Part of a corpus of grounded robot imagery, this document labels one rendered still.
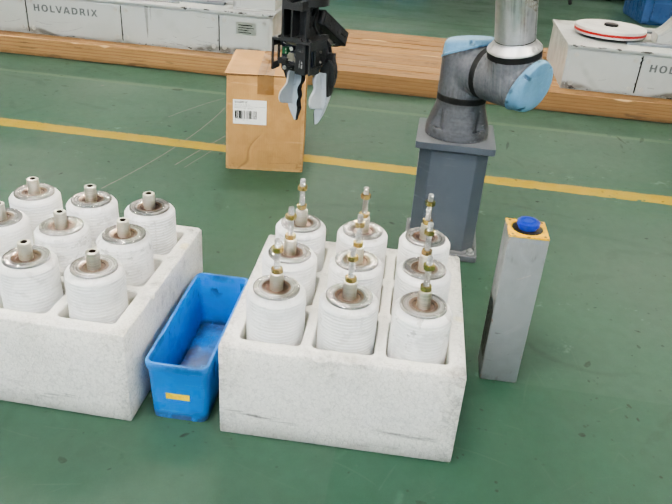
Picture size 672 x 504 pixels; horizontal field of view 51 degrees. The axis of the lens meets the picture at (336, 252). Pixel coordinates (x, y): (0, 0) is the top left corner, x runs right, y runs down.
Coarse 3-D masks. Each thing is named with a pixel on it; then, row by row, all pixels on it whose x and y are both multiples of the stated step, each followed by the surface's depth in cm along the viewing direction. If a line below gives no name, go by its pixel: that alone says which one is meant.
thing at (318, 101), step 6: (312, 78) 119; (318, 78) 117; (324, 78) 118; (318, 84) 118; (324, 84) 119; (318, 90) 118; (324, 90) 119; (312, 96) 117; (318, 96) 119; (324, 96) 120; (330, 96) 120; (312, 102) 117; (318, 102) 119; (324, 102) 120; (312, 108) 118; (318, 108) 120; (324, 108) 121; (318, 114) 122; (318, 120) 122
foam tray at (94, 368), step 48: (192, 240) 140; (144, 288) 124; (0, 336) 115; (48, 336) 114; (96, 336) 112; (144, 336) 121; (0, 384) 121; (48, 384) 119; (96, 384) 117; (144, 384) 124
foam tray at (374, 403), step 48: (384, 288) 129; (240, 336) 114; (384, 336) 116; (240, 384) 114; (288, 384) 112; (336, 384) 111; (384, 384) 110; (432, 384) 109; (240, 432) 119; (288, 432) 117; (336, 432) 116; (384, 432) 115; (432, 432) 114
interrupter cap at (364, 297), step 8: (328, 288) 113; (336, 288) 114; (360, 288) 114; (328, 296) 111; (336, 296) 112; (360, 296) 113; (368, 296) 112; (336, 304) 109; (344, 304) 110; (352, 304) 110; (360, 304) 110; (368, 304) 110
